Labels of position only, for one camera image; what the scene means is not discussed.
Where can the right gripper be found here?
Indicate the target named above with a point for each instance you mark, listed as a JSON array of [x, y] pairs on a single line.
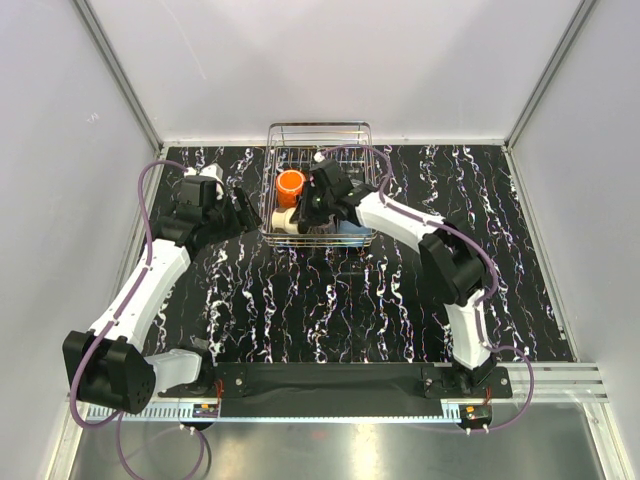
[[303, 215]]

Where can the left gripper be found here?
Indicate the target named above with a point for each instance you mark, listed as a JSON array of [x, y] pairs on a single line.
[[242, 220]]

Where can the orange cup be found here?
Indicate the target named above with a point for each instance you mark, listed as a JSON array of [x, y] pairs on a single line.
[[289, 186]]

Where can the blue plastic cup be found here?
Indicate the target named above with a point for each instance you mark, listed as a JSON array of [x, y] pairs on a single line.
[[349, 228]]

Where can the metal cup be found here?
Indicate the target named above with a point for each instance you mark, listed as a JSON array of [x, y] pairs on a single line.
[[282, 221]]

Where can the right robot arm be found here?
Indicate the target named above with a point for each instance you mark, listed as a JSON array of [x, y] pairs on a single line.
[[459, 273]]

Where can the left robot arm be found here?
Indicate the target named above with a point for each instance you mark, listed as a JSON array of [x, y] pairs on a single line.
[[105, 365]]

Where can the black base bar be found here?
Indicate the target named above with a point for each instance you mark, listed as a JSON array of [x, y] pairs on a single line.
[[339, 390]]

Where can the wire dish rack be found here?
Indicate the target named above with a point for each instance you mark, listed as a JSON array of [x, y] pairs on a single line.
[[312, 171]]

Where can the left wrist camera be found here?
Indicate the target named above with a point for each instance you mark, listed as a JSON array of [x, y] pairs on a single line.
[[213, 170]]

